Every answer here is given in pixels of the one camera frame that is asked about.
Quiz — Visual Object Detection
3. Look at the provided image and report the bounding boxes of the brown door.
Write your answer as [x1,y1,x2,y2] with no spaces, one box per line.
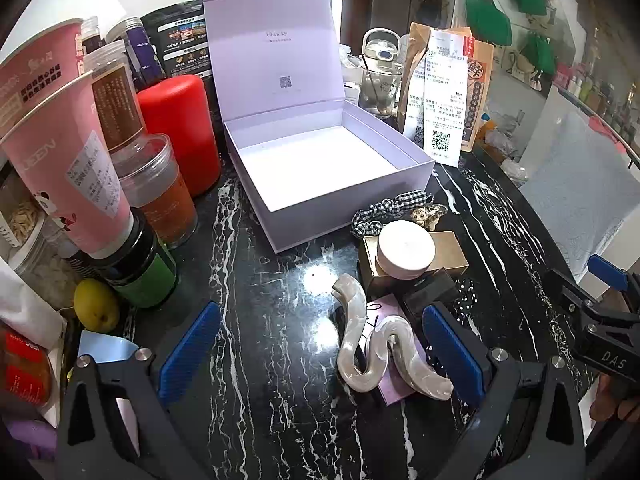
[340,0,376,43]

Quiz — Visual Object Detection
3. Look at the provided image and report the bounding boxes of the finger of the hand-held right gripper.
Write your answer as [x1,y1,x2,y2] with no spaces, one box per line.
[547,269,618,331]
[586,254,640,311]

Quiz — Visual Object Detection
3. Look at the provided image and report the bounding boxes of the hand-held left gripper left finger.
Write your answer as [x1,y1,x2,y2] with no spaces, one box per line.
[56,301,223,480]

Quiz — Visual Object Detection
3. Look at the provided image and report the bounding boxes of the gold cardboard box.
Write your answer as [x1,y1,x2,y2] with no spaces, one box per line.
[357,230,469,297]

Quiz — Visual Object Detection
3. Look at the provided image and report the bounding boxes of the white round tin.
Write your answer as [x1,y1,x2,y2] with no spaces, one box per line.
[376,221,437,281]

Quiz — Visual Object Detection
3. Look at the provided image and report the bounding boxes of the red canister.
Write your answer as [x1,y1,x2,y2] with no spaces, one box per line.
[136,74,222,198]

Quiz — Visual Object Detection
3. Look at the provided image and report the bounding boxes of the clear plastic bag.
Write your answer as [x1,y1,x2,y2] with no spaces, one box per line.
[482,120,521,161]

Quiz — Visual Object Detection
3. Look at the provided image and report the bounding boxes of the row of small bottles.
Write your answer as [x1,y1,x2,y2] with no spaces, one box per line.
[565,67,640,146]

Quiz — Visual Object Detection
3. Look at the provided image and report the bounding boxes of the yellow fruit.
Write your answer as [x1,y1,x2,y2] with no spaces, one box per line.
[73,278,122,333]

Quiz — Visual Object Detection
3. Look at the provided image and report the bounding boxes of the dark jar clear lid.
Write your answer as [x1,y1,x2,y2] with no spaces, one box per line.
[80,16,102,53]

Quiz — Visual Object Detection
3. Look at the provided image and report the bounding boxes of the clear jar brown label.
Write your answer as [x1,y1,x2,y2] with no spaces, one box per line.
[82,40,151,153]

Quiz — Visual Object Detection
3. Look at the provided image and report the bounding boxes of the brown paper bag with receipt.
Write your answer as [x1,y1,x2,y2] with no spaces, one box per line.
[405,27,466,167]

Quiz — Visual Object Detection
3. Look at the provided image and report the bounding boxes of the pink panda print paper cup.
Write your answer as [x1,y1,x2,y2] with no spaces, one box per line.
[0,71,135,256]

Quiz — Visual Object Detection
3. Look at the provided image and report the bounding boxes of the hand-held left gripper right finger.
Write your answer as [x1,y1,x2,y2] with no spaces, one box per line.
[421,302,587,480]

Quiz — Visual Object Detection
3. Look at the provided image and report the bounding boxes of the dark hanging bag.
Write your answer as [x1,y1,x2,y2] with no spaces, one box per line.
[417,0,451,36]

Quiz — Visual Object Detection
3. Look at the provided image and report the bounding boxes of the clear jar purple label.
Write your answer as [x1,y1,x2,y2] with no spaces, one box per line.
[106,16,166,92]

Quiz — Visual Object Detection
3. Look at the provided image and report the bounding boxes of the black polka dot scrunchie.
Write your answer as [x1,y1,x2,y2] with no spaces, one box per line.
[452,280,478,321]

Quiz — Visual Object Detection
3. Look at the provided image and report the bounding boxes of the white water bottle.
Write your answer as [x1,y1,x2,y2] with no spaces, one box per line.
[361,28,401,73]

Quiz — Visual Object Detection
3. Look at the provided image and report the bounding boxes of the smoky grey square hair claw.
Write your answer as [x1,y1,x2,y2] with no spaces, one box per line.
[402,269,461,318]

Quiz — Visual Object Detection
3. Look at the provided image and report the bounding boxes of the purple card box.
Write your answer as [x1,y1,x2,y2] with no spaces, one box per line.
[367,294,453,406]

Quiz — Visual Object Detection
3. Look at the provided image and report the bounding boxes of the pearl wavy hair clip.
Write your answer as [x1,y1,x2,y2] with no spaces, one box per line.
[330,273,455,404]

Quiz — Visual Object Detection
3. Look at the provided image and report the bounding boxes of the clear jar orange contents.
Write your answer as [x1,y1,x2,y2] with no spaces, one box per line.
[111,133,199,249]

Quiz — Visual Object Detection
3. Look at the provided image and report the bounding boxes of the black white checkered scrunchie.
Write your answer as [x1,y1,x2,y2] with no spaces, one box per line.
[350,190,431,238]

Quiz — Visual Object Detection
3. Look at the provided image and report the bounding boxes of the clear glass cup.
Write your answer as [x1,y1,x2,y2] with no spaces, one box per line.
[360,67,403,120]

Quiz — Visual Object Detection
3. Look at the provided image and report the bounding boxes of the lavender gift box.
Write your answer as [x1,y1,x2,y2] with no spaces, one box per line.
[202,0,437,255]

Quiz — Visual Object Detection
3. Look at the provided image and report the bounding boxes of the green jar black lid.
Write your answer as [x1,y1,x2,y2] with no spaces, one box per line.
[90,207,179,309]

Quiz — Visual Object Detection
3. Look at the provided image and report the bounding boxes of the person's right hand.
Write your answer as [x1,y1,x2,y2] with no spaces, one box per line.
[594,375,640,423]

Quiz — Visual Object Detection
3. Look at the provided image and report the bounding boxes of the black snack bag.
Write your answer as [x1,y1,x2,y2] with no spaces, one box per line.
[141,1,216,81]

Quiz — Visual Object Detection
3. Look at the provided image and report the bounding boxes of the star shaped hair clip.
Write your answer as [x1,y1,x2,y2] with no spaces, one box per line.
[407,203,449,231]

